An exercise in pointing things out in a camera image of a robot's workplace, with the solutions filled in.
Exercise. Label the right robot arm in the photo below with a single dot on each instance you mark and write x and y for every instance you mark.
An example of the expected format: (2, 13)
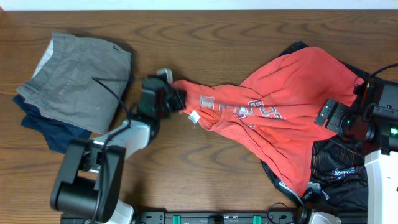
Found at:
(372, 120)

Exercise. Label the black patterned garment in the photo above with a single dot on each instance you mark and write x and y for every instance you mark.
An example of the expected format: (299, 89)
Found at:
(338, 177)

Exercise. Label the red printed t-shirt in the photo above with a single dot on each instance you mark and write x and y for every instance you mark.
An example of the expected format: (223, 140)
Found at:
(272, 113)

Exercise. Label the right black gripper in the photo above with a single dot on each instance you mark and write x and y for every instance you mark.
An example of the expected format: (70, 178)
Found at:
(334, 123)

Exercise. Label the black mounting rail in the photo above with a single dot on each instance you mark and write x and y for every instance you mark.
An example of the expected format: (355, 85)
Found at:
(242, 218)

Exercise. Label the folded grey shorts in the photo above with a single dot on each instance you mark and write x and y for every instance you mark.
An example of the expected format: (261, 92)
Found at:
(68, 53)

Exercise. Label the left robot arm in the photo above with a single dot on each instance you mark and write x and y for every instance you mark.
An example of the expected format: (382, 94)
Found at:
(88, 183)

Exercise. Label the folded navy blue garment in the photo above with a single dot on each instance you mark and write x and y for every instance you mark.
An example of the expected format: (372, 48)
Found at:
(57, 133)

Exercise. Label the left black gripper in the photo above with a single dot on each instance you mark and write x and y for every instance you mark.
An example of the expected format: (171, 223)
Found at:
(178, 100)

